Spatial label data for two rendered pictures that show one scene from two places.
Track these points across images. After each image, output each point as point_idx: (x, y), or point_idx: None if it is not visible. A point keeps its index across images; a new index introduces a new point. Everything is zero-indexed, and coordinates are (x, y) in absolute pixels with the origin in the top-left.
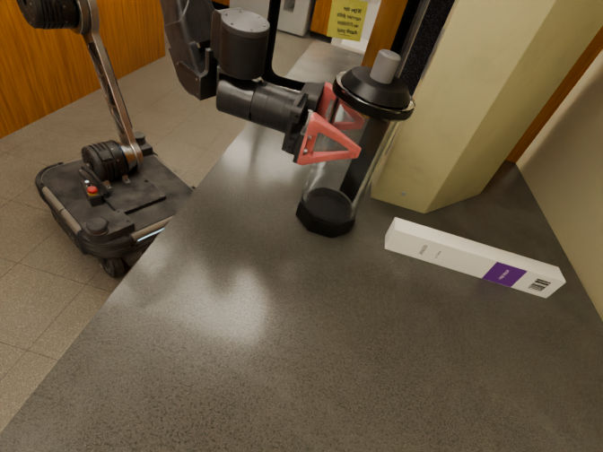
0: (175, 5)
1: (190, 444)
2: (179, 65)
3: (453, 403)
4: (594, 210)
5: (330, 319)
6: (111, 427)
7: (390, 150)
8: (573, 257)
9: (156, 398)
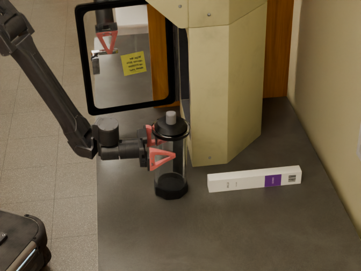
0: (71, 126)
1: None
2: (77, 147)
3: (254, 241)
4: (320, 121)
5: (193, 233)
6: None
7: (191, 138)
8: (323, 152)
9: None
